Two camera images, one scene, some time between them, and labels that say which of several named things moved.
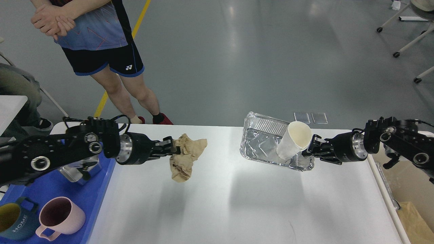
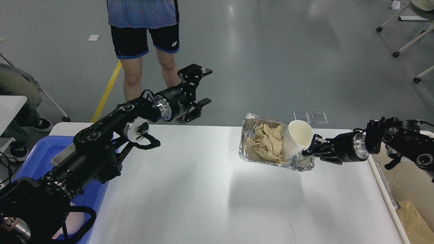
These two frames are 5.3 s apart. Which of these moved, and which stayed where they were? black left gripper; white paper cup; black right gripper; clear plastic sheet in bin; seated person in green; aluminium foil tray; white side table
Moved: black left gripper
Stayed: clear plastic sheet in bin; seated person in green; white paper cup; aluminium foil tray; white side table; black right gripper
